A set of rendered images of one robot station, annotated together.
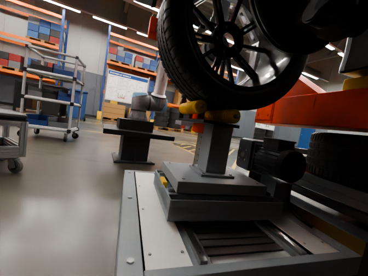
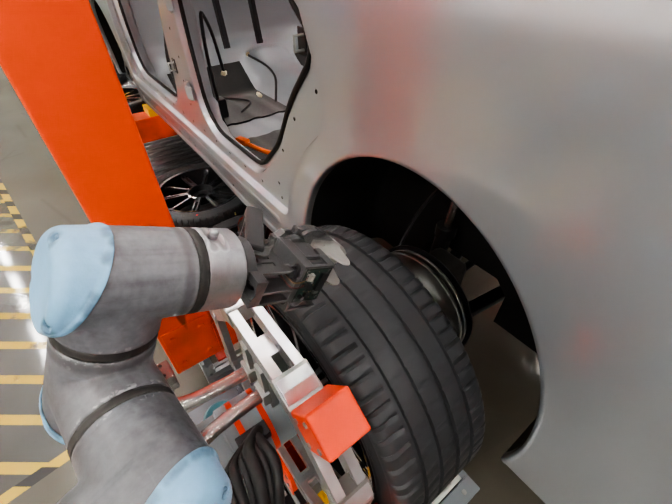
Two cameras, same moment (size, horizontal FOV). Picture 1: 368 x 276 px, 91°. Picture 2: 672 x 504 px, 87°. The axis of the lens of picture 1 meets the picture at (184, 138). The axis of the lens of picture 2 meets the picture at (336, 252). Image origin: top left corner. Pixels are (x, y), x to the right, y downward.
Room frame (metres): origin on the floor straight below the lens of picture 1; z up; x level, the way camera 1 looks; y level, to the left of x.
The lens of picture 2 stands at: (1.00, 0.29, 1.64)
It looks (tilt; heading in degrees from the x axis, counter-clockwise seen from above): 42 degrees down; 250
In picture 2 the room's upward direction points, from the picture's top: straight up
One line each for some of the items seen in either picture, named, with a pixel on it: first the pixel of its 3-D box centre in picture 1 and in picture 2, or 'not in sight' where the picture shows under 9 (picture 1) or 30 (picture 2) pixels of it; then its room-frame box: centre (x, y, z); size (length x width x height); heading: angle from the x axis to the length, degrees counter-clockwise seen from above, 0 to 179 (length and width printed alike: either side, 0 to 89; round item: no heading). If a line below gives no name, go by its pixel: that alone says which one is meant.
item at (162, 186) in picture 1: (211, 191); not in sight; (0.84, -0.17, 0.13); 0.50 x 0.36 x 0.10; 108
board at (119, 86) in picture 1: (126, 99); not in sight; (6.57, 2.29, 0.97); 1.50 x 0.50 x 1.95; 115
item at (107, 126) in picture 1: (133, 144); not in sight; (1.78, 0.48, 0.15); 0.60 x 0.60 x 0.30; 25
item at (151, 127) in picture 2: not in sight; (131, 116); (1.51, -2.52, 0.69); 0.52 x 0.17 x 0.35; 18
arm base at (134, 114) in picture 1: (138, 115); not in sight; (1.78, 0.48, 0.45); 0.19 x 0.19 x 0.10
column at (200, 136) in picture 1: (202, 154); not in sight; (1.43, -0.17, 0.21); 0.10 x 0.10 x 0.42; 18
